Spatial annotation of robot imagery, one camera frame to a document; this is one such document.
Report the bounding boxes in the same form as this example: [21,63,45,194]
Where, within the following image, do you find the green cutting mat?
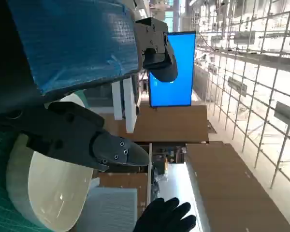
[0,127,47,232]

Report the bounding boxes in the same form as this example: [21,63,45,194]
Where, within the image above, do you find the blue monitor screen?
[148,30,197,108]

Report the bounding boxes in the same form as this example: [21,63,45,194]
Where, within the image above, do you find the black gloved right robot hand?
[132,197,197,232]

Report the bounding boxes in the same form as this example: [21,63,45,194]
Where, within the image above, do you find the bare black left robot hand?
[0,0,178,173]

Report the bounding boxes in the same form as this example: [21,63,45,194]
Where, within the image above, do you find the brown wooden desk board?
[134,103,218,145]
[185,142,290,232]

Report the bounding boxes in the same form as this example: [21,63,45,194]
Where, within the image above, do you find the white square plate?
[5,94,94,232]

